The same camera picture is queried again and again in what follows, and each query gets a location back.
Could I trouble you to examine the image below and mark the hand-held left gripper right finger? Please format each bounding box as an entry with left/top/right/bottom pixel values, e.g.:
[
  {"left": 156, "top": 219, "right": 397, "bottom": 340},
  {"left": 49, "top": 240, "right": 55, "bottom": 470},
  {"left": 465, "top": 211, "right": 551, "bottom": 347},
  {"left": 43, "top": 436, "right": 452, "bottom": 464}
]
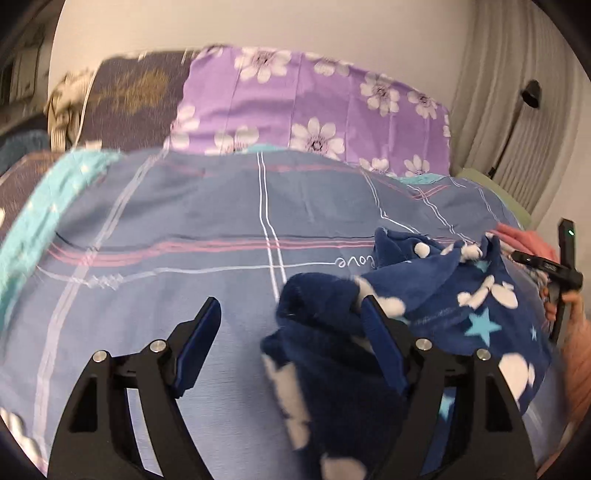
[{"left": 361, "top": 295, "right": 539, "bottom": 480}]

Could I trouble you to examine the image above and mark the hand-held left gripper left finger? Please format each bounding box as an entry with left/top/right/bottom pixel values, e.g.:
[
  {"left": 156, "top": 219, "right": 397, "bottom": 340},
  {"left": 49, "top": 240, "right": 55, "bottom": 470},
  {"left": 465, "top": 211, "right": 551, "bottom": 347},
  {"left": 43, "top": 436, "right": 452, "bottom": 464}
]
[{"left": 47, "top": 296, "right": 222, "bottom": 480}]

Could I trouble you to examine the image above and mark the dark printed quilt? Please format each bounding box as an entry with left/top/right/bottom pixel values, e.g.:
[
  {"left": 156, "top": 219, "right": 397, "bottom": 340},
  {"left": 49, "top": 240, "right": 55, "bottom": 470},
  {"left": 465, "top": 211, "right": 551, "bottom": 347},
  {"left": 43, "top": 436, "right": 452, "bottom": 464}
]
[{"left": 0, "top": 150, "right": 63, "bottom": 232}]

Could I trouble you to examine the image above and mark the dark tree-print pillow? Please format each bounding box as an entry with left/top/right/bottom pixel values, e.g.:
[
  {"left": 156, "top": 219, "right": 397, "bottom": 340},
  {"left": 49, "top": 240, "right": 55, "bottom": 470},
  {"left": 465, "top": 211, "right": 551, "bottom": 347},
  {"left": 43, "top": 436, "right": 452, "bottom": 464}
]
[{"left": 76, "top": 48, "right": 199, "bottom": 151}]

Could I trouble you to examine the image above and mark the cream draped garment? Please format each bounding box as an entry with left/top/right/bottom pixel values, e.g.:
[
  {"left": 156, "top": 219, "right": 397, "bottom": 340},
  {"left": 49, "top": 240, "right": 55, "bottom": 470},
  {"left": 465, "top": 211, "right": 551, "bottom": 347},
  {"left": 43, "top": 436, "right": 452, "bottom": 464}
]
[{"left": 46, "top": 69, "right": 95, "bottom": 151}]

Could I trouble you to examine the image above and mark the blue plaid bedsheet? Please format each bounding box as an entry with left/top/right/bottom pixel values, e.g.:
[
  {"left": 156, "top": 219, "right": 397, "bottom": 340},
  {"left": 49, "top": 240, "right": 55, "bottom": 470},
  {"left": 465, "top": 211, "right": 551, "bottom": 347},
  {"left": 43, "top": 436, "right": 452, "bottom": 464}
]
[{"left": 0, "top": 148, "right": 573, "bottom": 476}]

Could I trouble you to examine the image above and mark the person's right forearm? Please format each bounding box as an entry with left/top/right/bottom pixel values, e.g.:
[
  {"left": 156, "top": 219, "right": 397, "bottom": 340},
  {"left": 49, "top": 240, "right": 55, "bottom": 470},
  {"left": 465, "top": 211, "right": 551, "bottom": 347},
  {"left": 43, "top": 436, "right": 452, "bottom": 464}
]
[{"left": 560, "top": 320, "right": 591, "bottom": 444}]

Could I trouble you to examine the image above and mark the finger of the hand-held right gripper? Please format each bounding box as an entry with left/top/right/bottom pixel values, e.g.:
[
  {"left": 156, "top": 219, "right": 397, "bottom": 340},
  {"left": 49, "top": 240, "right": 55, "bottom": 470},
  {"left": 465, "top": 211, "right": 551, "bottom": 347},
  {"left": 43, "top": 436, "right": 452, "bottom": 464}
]
[{"left": 510, "top": 251, "right": 583, "bottom": 292}]

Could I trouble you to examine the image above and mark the green pillow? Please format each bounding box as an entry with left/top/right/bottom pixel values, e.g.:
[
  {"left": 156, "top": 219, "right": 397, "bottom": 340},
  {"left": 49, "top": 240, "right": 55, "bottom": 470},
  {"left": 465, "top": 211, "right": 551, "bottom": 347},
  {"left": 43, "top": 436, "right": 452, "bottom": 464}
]
[{"left": 455, "top": 167, "right": 532, "bottom": 227}]

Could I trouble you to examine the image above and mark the black floor lamp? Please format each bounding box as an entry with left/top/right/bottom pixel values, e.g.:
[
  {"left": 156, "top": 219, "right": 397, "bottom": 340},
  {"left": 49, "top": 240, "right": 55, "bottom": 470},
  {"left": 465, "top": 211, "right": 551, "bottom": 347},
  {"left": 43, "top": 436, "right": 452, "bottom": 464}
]
[{"left": 489, "top": 79, "right": 542, "bottom": 178}]

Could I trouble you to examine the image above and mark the cream pleated curtain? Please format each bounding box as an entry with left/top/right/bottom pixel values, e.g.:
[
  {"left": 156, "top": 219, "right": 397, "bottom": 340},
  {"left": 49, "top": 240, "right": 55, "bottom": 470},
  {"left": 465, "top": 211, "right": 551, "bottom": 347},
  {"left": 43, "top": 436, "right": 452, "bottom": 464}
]
[{"left": 450, "top": 0, "right": 591, "bottom": 217}]

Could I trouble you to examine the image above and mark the teal star-print sheet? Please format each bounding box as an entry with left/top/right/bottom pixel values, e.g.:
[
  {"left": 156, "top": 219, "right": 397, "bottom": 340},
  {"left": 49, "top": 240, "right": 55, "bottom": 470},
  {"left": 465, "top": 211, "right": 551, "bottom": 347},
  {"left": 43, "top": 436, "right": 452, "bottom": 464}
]
[{"left": 0, "top": 150, "right": 123, "bottom": 315}]

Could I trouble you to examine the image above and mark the purple floral pillow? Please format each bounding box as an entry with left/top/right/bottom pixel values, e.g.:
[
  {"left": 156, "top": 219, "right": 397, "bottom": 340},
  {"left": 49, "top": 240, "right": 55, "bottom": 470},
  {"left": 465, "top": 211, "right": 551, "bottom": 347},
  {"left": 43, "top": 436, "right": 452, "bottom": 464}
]
[{"left": 166, "top": 46, "right": 453, "bottom": 176}]

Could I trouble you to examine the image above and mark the person's right hand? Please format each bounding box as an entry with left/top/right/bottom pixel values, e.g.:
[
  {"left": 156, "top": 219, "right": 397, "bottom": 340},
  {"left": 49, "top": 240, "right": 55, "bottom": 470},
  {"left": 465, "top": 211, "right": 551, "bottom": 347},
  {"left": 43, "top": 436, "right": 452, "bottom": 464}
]
[{"left": 541, "top": 282, "right": 591, "bottom": 326}]

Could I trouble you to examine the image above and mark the blue fleece star-print pajama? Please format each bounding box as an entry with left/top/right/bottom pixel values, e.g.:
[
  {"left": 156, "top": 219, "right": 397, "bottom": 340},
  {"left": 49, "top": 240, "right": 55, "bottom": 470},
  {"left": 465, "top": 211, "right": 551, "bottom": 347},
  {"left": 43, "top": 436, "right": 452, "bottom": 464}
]
[{"left": 261, "top": 226, "right": 555, "bottom": 480}]

